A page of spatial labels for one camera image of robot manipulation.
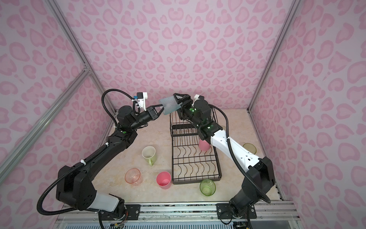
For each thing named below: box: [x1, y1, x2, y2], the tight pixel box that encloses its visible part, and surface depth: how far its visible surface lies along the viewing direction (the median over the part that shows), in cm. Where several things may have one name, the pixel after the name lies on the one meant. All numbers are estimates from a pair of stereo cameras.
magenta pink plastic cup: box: [156, 170, 172, 190], surface depth 80 cm
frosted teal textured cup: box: [159, 95, 182, 115], surface depth 72 cm
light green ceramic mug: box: [141, 145, 157, 167], surface depth 88 cm
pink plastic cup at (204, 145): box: [198, 138, 211, 151], surface depth 96 cm
